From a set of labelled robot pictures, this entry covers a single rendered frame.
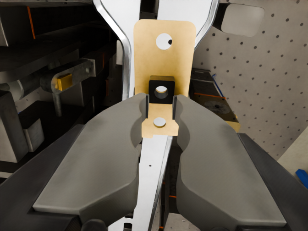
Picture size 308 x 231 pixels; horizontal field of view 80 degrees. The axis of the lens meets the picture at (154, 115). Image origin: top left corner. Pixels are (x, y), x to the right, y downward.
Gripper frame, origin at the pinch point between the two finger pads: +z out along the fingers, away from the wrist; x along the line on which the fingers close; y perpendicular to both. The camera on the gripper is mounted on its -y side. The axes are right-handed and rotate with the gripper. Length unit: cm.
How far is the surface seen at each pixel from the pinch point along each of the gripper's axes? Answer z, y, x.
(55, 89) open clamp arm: 17.6, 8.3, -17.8
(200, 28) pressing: 27.0, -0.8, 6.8
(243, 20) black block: 27.9, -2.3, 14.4
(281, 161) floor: 124, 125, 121
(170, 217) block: 23, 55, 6
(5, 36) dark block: 15.6, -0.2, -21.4
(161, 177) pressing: 26.9, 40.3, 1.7
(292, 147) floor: 124, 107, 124
